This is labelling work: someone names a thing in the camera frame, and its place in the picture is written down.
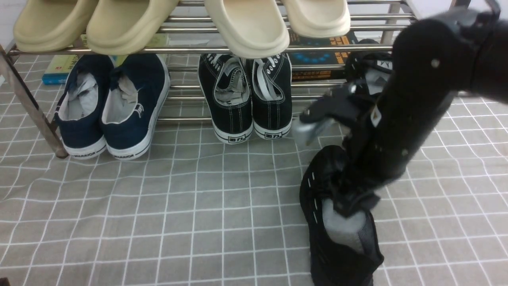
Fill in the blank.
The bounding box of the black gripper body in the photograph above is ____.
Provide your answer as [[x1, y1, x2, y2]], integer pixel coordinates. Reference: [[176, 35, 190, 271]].
[[299, 84, 394, 217]]

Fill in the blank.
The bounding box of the black mesh sneaker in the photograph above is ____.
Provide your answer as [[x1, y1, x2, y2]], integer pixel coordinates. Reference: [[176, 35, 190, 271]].
[[344, 51, 393, 96], [299, 145, 385, 286]]

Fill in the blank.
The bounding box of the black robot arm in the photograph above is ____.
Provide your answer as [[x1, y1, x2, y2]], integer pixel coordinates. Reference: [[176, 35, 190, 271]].
[[294, 0, 508, 217]]

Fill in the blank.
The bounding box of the steel shoe rack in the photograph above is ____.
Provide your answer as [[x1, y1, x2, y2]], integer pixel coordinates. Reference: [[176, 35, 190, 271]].
[[0, 0, 471, 158]]

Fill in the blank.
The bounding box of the black canvas sneaker right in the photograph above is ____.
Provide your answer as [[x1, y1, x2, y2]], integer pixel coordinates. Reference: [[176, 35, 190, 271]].
[[246, 54, 292, 141]]

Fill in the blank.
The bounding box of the black canvas sneaker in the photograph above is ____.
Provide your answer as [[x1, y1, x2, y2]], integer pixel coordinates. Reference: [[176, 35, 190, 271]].
[[246, 54, 292, 141], [197, 54, 254, 145]]

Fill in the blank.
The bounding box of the black orange book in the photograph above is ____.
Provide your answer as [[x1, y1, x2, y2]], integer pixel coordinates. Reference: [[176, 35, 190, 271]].
[[289, 31, 358, 82]]

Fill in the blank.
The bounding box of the cream slipper right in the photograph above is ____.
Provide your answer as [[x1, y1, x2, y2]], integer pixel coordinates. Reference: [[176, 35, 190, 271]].
[[281, 0, 351, 39]]

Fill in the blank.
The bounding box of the cream slipper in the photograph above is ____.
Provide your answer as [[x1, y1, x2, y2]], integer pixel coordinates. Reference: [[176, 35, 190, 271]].
[[204, 0, 290, 59], [281, 0, 351, 39]]

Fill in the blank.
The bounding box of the black canvas sneaker left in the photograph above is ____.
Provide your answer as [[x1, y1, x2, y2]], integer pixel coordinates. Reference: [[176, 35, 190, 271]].
[[197, 54, 254, 145]]

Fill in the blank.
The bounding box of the cream slipper centre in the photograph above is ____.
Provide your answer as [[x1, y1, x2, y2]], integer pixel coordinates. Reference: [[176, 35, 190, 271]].
[[204, 0, 290, 59]]

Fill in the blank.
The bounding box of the grey checked tablecloth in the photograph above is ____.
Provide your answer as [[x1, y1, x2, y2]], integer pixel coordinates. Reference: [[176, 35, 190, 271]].
[[0, 31, 508, 286]]

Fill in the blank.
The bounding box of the navy Warrior sneaker right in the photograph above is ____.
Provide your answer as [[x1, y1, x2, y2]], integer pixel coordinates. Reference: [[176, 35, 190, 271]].
[[100, 54, 170, 160]]

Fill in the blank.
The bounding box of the navy warrior sneaker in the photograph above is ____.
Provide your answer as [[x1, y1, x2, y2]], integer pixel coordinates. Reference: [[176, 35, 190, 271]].
[[100, 54, 170, 160], [54, 54, 115, 160]]

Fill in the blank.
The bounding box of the tan slipper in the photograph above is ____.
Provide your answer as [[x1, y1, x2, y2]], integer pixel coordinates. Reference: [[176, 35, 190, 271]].
[[87, 0, 179, 56], [13, 0, 98, 53]]

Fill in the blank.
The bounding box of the navy Warrior sneaker left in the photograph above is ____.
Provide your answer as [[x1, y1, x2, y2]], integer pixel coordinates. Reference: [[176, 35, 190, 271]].
[[54, 54, 115, 160]]

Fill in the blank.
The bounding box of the green blue book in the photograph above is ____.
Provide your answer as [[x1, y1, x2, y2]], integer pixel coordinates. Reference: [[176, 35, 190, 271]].
[[42, 34, 170, 85]]

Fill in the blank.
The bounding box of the tan slipper far left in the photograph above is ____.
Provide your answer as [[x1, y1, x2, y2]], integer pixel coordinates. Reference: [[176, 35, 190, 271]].
[[13, 0, 98, 53]]

